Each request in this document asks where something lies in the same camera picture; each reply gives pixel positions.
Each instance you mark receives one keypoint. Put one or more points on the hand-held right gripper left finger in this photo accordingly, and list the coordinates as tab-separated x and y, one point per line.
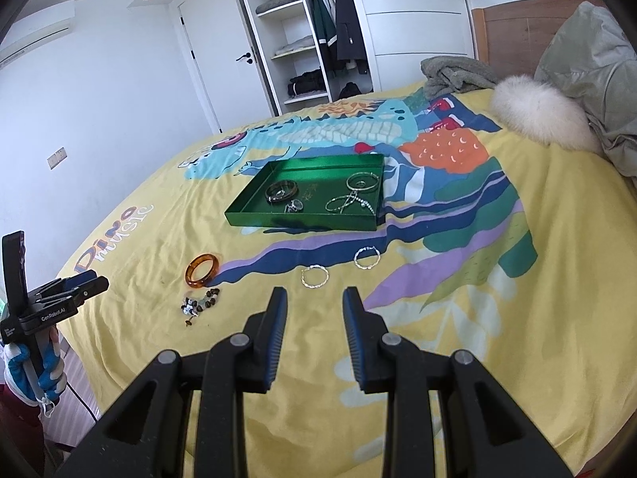
276	338

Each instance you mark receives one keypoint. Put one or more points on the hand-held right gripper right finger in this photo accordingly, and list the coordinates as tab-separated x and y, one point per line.
356	338

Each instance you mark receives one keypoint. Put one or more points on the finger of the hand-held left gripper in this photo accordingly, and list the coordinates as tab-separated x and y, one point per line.
82	290
67	281

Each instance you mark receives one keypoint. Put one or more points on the silver wristwatch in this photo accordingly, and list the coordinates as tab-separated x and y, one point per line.
293	205

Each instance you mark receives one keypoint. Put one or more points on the dark brown bangle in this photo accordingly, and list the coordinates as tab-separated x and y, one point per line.
271	198

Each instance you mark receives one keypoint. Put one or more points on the green metal tray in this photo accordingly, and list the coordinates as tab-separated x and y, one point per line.
313	194

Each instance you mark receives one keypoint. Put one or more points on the large plain silver bangle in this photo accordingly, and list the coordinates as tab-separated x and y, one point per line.
349	182

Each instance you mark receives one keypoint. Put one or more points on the person's left forearm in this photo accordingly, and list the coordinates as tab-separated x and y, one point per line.
15	418

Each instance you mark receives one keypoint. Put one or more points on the person's left hand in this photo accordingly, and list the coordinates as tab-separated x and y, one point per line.
50	368

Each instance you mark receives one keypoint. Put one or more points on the amber resin bangle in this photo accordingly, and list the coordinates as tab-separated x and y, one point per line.
195	279

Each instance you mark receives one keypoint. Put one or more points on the yellow printed blanket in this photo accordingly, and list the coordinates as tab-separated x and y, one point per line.
497	308

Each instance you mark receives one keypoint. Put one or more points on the small black bag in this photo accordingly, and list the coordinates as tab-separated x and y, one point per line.
350	91

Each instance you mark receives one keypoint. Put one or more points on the white air conditioner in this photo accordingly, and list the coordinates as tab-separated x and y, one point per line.
35	35

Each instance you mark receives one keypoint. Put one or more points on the folded black clothes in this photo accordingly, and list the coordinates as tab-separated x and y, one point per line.
306	84

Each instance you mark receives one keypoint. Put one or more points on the white door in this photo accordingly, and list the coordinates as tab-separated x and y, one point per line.
214	50

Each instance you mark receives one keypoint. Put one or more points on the grey crumpled cloth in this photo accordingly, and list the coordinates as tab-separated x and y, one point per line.
453	74

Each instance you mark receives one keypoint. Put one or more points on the white fur trim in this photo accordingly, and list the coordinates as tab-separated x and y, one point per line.
537	112

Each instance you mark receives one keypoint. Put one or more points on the folded light clothes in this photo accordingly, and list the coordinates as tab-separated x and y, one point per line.
293	47

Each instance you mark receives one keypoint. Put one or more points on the hanging black coat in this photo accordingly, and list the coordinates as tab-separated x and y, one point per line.
348	25

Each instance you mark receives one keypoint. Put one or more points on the hanging green white jacket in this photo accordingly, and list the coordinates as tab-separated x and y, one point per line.
323	25

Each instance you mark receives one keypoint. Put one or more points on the white wardrobe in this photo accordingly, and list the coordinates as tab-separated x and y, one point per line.
413	10

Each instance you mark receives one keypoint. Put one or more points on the folded grey clothes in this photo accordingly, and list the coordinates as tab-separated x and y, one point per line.
278	4

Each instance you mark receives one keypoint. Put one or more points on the wooden headboard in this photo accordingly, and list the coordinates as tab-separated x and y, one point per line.
512	35

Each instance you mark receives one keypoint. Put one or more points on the grey-green padded jacket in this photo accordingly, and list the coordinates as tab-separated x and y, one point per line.
597	69

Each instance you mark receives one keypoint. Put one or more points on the wall light switch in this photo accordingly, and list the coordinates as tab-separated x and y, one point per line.
56	157

